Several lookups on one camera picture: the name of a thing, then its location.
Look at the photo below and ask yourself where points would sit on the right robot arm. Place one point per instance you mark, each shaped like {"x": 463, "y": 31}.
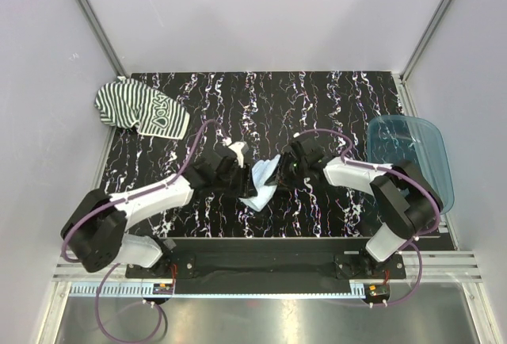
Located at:
{"x": 406, "y": 201}

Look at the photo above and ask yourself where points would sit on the green white striped towel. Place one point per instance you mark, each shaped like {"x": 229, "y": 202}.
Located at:
{"x": 128, "y": 103}

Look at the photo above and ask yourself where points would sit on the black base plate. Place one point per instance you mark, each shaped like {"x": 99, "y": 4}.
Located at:
{"x": 271, "y": 266}

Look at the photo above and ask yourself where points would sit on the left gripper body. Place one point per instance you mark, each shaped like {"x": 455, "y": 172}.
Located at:
{"x": 228, "y": 185}

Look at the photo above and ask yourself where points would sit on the blue transparent plastic bin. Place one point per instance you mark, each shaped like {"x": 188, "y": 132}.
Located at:
{"x": 391, "y": 138}

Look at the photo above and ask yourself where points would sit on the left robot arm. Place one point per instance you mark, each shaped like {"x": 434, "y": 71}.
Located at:
{"x": 97, "y": 233}

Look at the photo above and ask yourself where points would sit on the black marbled table mat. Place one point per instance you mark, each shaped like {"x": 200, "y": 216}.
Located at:
{"x": 264, "y": 109}

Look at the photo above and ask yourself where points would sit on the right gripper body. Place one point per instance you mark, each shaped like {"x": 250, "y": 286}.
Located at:
{"x": 292, "y": 171}

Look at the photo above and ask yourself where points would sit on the light blue towel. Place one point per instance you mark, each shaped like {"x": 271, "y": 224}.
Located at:
{"x": 261, "y": 172}

